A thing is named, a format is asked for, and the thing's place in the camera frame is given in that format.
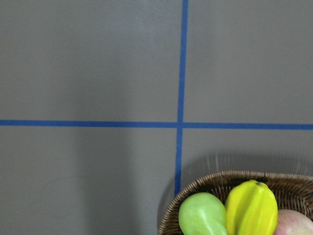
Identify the wicker basket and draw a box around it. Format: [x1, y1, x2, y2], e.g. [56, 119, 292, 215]
[157, 170, 313, 235]

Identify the brown table mat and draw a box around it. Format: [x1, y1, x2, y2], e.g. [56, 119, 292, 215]
[0, 0, 313, 235]

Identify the green pear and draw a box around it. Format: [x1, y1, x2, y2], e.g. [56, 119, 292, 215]
[178, 192, 227, 235]

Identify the yellow starfruit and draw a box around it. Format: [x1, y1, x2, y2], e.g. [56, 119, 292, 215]
[225, 180, 278, 235]

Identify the pink apple back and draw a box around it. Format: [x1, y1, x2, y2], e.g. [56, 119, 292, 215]
[274, 210, 313, 235]

